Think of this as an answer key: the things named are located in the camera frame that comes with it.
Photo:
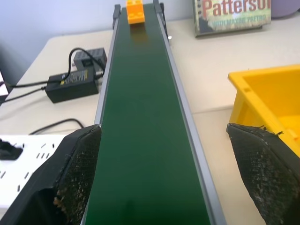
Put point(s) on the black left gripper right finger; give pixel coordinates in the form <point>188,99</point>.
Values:
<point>269,178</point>

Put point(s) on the dark grey controller box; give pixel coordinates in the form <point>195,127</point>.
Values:
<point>90,58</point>

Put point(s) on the Patterson paperback book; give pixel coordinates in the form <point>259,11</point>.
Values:
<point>230,17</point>

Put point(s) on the orange toy building block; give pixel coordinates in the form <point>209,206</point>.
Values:
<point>135,11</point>

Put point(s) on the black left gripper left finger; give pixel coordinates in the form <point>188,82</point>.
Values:
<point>58,178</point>

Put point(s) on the white power strip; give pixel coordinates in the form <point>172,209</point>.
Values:
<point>23,161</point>

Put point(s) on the purple round object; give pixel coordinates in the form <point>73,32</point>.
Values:
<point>284,8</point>

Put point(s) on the black plug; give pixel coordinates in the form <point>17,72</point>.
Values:
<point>8,151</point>

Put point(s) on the yellow plastic bin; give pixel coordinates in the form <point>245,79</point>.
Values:
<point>272,100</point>

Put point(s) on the green conveyor belt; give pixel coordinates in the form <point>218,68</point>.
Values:
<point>145,122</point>

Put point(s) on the black power adapter brick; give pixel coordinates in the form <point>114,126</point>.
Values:
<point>72,85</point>

